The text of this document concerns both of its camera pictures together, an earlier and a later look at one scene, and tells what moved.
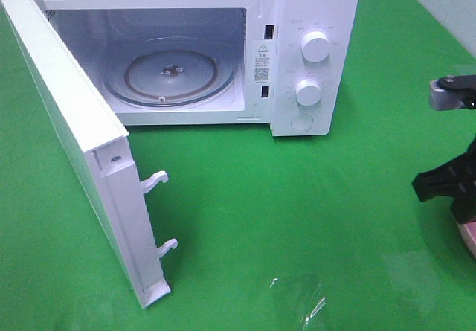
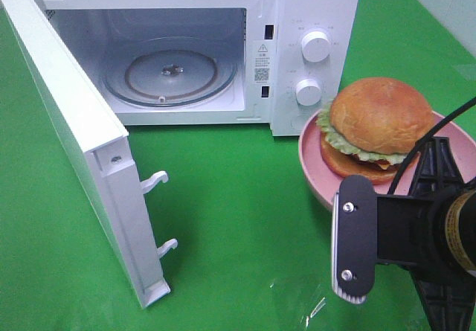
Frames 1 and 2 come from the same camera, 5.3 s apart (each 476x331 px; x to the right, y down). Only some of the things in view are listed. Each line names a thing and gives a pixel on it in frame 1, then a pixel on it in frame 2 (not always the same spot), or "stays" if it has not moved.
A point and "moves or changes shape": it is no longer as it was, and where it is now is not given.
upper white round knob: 315,46 stays
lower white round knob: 308,92 stays
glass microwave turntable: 169,72 stays
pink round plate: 468,230 moves or changes shape
